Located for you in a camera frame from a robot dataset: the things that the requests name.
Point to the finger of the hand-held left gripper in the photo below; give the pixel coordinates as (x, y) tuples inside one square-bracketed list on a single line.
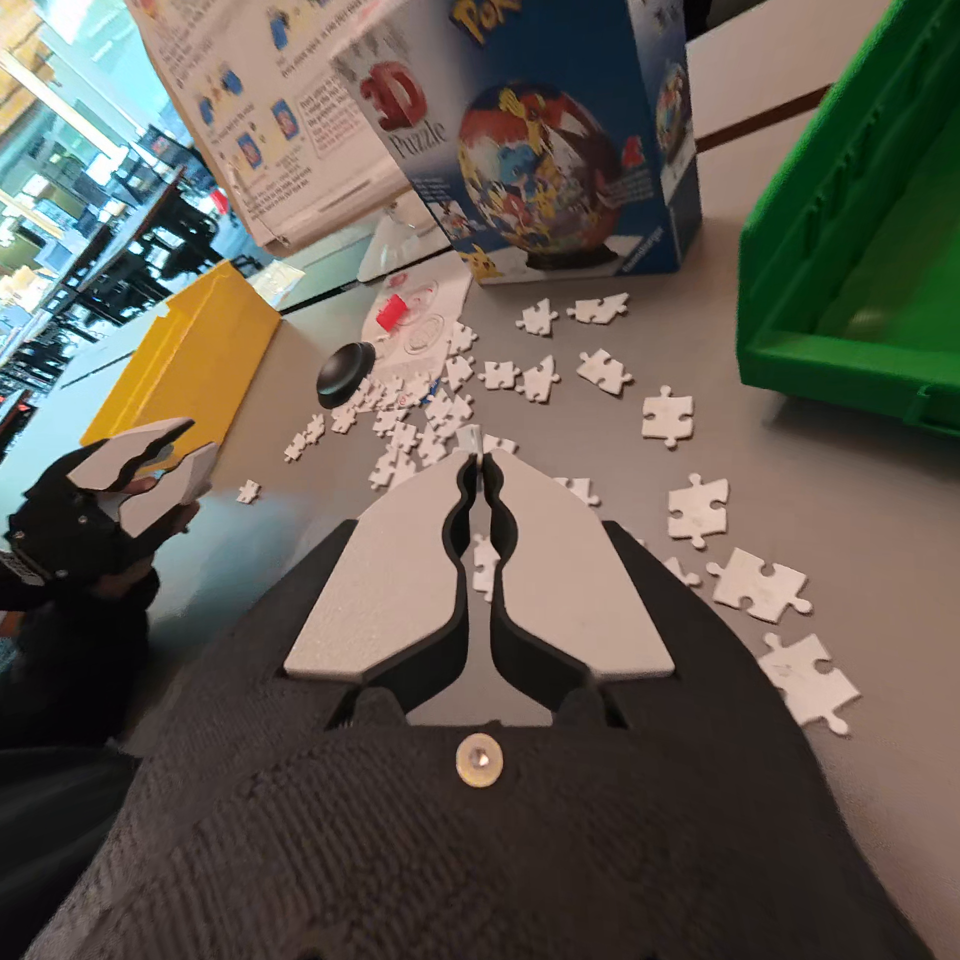
[(172, 487), (112, 461)]

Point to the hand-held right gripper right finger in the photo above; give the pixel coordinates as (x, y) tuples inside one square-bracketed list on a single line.
[(577, 592)]

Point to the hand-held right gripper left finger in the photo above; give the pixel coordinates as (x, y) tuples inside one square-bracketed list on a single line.
[(375, 585)]

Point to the yellow plastic bin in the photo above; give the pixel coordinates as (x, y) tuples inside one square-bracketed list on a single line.
[(202, 352)]

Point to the spread of white puzzle pieces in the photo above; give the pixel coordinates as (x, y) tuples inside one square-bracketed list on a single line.
[(697, 510)]

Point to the white curved puzzle piece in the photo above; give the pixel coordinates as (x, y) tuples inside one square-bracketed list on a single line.
[(471, 439)]

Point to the black round puzzle stand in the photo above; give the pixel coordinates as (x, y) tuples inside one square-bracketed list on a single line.
[(341, 375)]

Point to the blue puzzle box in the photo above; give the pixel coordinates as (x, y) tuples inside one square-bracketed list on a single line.
[(600, 112)]

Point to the clear plastic bag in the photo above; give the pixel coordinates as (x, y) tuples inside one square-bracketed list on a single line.
[(277, 281)]

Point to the red plastic tool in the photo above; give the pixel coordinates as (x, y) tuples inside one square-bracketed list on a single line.
[(390, 313)]

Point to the white instruction leaflet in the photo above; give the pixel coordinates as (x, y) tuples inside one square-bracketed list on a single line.
[(431, 315)]

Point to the white board stand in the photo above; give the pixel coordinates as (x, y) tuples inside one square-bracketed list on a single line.
[(397, 247)]

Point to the white instruction board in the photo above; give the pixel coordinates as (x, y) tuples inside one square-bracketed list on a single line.
[(247, 135)]

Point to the green plastic bin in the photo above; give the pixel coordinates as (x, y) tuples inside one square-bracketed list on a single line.
[(847, 225)]

